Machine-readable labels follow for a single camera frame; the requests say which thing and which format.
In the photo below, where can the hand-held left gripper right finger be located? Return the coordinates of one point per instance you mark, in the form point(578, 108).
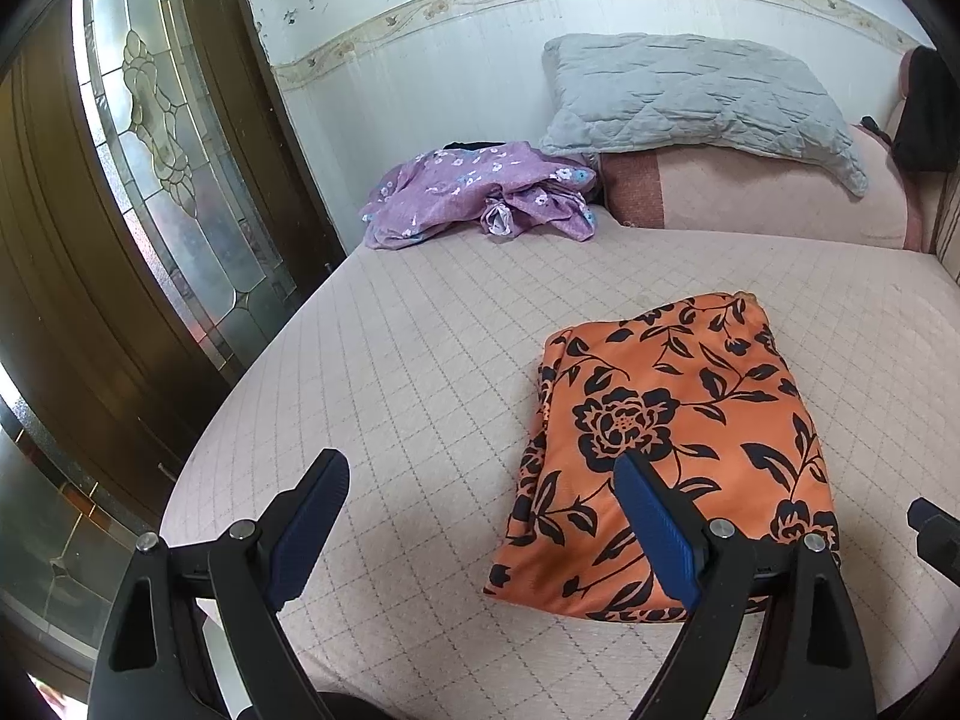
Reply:
point(664, 532)

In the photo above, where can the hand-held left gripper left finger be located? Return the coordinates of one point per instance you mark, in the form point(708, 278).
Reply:
point(304, 540)

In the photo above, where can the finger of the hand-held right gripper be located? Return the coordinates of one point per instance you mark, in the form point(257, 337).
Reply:
point(937, 532)

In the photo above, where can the orange black floral garment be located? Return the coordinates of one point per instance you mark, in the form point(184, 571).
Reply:
point(675, 420)

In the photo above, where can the pink quilted bed cover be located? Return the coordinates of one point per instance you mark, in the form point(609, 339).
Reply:
point(405, 360)

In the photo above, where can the striped floral headboard cushion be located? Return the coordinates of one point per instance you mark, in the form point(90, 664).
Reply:
point(949, 225)

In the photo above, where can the pink bolster cushion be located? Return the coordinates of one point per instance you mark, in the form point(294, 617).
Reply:
point(750, 195)

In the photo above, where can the wooden door with patterned glass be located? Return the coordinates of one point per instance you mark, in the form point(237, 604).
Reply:
point(97, 255)

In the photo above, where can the purple floral garment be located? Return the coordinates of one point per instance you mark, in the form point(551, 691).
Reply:
point(465, 187)

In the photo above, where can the black cloth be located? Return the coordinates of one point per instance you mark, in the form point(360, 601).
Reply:
point(926, 112)

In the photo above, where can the grey quilted pillow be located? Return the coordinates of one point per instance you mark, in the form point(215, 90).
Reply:
point(690, 97)

